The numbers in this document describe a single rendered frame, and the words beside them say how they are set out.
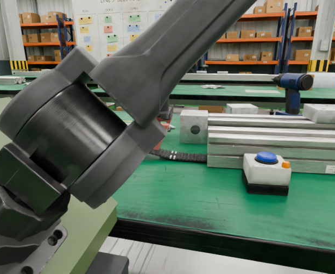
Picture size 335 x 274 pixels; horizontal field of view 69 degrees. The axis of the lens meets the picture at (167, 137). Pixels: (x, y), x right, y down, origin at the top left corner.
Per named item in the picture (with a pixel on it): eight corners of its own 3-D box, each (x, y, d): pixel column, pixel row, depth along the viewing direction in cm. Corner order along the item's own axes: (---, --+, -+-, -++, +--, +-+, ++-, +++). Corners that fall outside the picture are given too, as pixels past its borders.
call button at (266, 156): (258, 166, 50) (259, 157, 50) (254, 159, 54) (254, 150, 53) (278, 167, 50) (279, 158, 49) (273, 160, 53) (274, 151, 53)
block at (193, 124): (178, 145, 80) (179, 116, 77) (182, 134, 91) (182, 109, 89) (206, 146, 78) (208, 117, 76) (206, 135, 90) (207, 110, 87)
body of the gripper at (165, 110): (171, 113, 71) (172, 87, 69) (168, 120, 61) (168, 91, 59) (149, 112, 71) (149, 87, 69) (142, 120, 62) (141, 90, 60)
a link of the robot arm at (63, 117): (-26, 182, 19) (29, 226, 20) (44, 92, 16) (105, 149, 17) (44, 141, 28) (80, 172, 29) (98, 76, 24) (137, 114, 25)
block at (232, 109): (232, 133, 93) (233, 108, 90) (225, 125, 104) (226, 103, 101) (258, 133, 93) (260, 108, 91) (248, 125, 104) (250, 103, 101)
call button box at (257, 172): (246, 193, 50) (250, 165, 48) (240, 173, 59) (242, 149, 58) (288, 196, 49) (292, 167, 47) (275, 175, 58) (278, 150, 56)
